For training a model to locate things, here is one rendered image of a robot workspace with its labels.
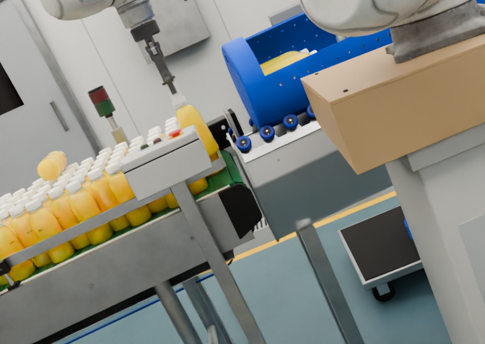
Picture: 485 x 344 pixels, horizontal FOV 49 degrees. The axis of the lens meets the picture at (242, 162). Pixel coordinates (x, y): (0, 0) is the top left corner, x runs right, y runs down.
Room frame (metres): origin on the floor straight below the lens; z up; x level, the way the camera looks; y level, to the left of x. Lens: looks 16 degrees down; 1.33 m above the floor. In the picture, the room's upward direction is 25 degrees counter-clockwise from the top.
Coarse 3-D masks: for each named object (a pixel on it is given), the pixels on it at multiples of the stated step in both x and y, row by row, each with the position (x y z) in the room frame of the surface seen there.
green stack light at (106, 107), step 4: (104, 100) 1.90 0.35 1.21; (108, 100) 1.91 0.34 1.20; (96, 104) 1.90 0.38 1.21; (100, 104) 1.89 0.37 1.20; (104, 104) 1.89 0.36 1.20; (108, 104) 1.90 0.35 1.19; (112, 104) 1.92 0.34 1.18; (96, 108) 1.90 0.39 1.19; (100, 108) 1.89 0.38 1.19; (104, 108) 1.89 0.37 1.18; (108, 108) 1.90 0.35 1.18; (112, 108) 1.91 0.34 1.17; (100, 112) 1.90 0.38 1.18; (104, 112) 1.89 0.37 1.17; (108, 112) 1.90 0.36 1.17; (112, 112) 1.90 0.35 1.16; (100, 116) 1.90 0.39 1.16
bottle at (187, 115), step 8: (184, 104) 1.46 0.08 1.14; (176, 112) 1.47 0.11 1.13; (184, 112) 1.45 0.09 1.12; (192, 112) 1.45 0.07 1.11; (184, 120) 1.44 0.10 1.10; (192, 120) 1.44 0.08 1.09; (200, 120) 1.45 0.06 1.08; (200, 128) 1.44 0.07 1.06; (208, 128) 1.46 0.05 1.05; (200, 136) 1.44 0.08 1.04; (208, 136) 1.44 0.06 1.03; (208, 144) 1.44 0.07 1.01; (216, 144) 1.45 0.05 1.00; (208, 152) 1.43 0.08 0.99
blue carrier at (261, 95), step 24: (480, 0) 1.46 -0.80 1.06; (288, 24) 1.66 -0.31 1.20; (312, 24) 1.70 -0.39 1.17; (240, 48) 1.50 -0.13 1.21; (264, 48) 1.70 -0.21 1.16; (288, 48) 1.71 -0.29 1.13; (312, 48) 1.72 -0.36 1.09; (336, 48) 1.45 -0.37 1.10; (360, 48) 1.45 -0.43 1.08; (240, 72) 1.45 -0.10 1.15; (288, 72) 1.44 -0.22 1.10; (312, 72) 1.44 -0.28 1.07; (240, 96) 1.67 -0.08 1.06; (264, 96) 1.44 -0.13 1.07; (288, 96) 1.45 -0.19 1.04; (264, 120) 1.47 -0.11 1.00
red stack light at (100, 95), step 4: (104, 88) 1.92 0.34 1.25; (96, 92) 1.89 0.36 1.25; (100, 92) 1.90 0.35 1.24; (104, 92) 1.91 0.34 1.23; (92, 96) 1.90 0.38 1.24; (96, 96) 1.89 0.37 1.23; (100, 96) 1.90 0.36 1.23; (104, 96) 1.90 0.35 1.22; (108, 96) 1.92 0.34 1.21; (92, 100) 1.90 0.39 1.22; (96, 100) 1.90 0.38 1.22; (100, 100) 1.89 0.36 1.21
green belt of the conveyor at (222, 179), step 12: (228, 156) 1.68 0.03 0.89; (228, 168) 1.52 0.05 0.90; (216, 180) 1.46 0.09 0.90; (228, 180) 1.41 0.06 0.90; (240, 180) 1.39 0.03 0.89; (204, 192) 1.40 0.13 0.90; (156, 216) 1.38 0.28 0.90; (132, 228) 1.38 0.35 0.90; (108, 240) 1.37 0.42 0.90; (48, 264) 1.40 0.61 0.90; (0, 288) 1.37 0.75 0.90
